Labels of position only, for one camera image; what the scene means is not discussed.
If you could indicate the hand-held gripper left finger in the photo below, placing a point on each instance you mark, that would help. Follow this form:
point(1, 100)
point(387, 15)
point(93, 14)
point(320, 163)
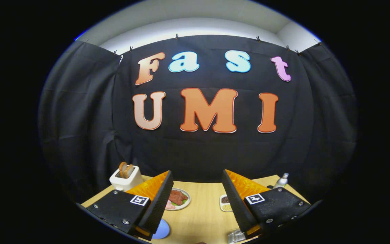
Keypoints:
point(159, 206)

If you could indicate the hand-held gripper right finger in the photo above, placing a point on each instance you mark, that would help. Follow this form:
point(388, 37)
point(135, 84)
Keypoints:
point(235, 206)

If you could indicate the heap of yellow soybeans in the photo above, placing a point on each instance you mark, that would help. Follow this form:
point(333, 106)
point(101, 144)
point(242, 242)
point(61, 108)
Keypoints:
point(227, 207)

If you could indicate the pink ham slices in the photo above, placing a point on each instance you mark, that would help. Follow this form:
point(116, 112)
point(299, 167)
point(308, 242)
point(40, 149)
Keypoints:
point(169, 205)

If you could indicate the heap of dark red beans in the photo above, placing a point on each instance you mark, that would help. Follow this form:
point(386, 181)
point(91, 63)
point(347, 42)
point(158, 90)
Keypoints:
point(225, 200)

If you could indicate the white divided tray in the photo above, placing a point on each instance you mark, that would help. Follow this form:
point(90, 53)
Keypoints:
point(220, 200)

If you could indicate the brown meat slices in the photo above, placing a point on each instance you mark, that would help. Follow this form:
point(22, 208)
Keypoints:
point(178, 197)

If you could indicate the blue round plate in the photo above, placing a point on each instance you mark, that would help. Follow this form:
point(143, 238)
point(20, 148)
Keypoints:
point(163, 230)

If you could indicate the green lettuce leaf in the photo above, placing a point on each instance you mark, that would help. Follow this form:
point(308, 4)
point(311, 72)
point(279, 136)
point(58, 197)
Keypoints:
point(183, 203)

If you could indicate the white oval food plate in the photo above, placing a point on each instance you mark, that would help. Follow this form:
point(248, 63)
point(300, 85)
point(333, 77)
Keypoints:
point(187, 205)

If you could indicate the metal cutlery drainer basket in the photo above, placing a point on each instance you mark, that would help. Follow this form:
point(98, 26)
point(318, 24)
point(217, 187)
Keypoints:
point(235, 236)

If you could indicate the white toaster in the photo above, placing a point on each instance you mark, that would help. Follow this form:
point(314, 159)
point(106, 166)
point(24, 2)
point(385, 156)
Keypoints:
point(124, 183)

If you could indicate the brown toast slice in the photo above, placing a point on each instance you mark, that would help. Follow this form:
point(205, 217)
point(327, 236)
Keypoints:
point(129, 170)
point(122, 169)

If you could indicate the green labelled metal bottle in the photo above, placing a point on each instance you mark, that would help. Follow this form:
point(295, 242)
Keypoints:
point(281, 183)

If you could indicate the black backdrop cloth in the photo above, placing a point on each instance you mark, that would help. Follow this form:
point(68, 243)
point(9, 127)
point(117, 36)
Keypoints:
point(198, 152)

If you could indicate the row of black cloth clips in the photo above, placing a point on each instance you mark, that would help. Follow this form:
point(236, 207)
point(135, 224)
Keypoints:
point(176, 36)

